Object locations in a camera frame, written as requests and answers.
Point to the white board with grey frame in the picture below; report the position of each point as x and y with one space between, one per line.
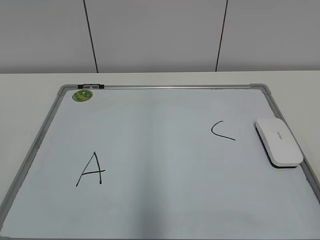
159 162

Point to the black silver marker clip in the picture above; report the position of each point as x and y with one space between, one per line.
90 86

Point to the white board eraser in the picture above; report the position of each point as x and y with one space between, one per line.
280 144

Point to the round green sticker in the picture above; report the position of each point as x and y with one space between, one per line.
82 95

